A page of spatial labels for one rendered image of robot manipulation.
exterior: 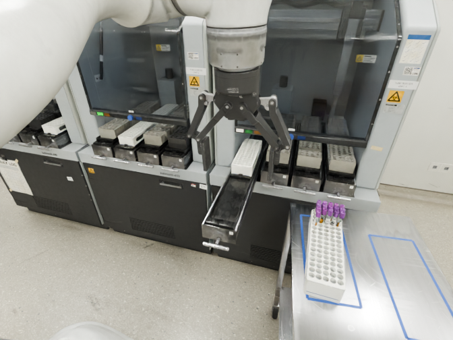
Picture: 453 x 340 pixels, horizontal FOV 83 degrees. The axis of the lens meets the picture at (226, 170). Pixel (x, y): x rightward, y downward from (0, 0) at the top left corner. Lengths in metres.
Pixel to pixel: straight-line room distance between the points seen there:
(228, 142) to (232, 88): 0.95
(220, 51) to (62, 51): 0.25
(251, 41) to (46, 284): 1.97
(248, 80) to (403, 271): 0.77
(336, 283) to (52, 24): 0.76
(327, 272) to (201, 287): 1.11
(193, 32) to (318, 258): 1.01
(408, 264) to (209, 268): 1.22
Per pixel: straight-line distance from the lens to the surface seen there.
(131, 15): 0.44
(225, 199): 1.10
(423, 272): 1.03
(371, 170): 1.39
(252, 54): 0.41
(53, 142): 1.93
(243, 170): 1.21
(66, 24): 0.23
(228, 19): 0.39
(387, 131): 1.31
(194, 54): 1.28
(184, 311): 1.72
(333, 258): 0.86
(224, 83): 0.42
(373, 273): 0.95
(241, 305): 1.73
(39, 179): 2.28
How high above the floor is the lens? 1.50
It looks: 33 degrees down
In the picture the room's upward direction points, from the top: straight up
